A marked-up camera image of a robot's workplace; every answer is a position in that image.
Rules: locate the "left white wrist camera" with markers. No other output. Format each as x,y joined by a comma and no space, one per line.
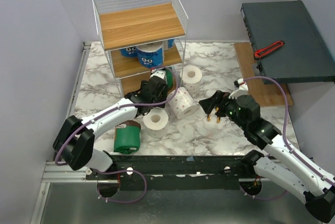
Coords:
161,73

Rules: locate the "black metal base rail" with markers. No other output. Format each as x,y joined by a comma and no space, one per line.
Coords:
169,173

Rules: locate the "white wire wooden shelf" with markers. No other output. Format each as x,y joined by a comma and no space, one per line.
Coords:
126,24

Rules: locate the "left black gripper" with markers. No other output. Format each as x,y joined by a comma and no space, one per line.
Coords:
163,97

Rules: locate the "blue cartoon-face paper roll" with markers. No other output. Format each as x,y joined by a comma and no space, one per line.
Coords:
130,52

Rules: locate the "red black utility knife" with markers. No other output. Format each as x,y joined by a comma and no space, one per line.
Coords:
261,53

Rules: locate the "wooden board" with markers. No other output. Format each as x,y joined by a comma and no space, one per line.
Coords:
267,95

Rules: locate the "brown paper roll green base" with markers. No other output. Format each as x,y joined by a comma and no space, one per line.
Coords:
169,77

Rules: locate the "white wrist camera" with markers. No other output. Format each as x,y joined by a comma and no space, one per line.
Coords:
161,73
241,89

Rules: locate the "blue-bottom paper roll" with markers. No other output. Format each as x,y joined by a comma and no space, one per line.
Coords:
150,55

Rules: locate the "pink dotted paper roll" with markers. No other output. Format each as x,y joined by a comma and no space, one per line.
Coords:
182,104

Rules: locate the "dark grey flat metal box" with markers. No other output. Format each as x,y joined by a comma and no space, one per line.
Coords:
304,56

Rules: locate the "green wrapped brown paper roll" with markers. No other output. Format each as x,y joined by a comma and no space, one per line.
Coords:
127,137

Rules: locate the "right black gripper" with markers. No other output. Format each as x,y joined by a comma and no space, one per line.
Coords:
221,102

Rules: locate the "plain white bottom paper roll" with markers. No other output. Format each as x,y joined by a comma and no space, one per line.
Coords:
191,78

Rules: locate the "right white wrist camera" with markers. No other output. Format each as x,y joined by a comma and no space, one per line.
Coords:
241,89

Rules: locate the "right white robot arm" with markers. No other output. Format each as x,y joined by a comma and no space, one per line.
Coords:
298,174

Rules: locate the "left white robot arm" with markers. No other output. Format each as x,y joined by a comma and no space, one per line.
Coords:
74,144

